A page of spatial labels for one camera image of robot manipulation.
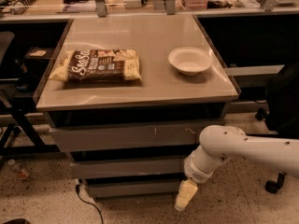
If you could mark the white paper bowl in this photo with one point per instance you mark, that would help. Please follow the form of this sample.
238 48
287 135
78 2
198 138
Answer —
190 61

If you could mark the grey bottom drawer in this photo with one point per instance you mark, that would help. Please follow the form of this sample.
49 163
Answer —
116 190

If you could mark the grey top drawer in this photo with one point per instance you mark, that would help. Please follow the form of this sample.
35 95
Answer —
130 135

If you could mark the brown seaweed snack bag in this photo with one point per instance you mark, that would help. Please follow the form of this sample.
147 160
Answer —
97 65

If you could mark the black table frame left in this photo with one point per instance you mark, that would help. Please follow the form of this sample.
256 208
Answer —
22 124

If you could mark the plastic bottle on floor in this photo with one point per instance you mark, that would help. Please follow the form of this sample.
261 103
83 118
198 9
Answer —
18 169

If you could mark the grey drawer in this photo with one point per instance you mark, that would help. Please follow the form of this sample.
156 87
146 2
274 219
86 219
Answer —
116 190
128 167
130 135

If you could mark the black coiled spring tool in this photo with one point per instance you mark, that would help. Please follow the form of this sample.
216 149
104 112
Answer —
20 6

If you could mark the black office chair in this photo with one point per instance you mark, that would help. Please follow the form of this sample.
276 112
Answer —
282 97

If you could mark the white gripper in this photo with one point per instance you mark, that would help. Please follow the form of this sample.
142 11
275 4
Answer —
197 172

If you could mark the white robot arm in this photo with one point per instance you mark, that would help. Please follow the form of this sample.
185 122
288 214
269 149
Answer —
218 144

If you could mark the grey drawer cabinet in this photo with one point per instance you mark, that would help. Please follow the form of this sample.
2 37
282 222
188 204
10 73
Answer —
161 95

